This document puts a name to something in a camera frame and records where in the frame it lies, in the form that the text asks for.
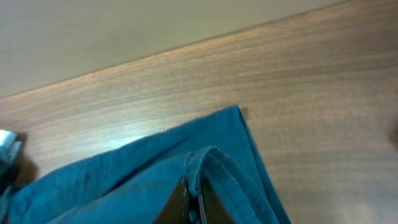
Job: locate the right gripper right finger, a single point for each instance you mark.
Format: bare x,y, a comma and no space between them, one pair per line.
212,210

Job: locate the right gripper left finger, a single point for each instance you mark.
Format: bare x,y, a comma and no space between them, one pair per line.
176,209

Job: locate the blue denim shorts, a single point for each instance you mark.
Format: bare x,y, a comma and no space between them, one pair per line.
133,183

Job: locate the folded light grey garment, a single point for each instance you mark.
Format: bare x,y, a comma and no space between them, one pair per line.
10,148

